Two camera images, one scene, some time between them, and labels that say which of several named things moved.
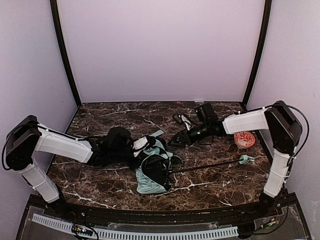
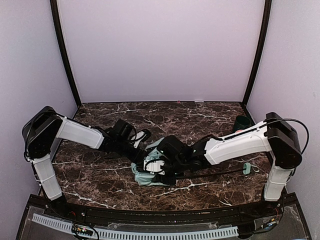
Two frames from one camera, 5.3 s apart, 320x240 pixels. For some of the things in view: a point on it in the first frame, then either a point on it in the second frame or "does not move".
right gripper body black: (184, 137) -> (164, 178)
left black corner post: (62, 49) does not move
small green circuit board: (82, 230) does not move
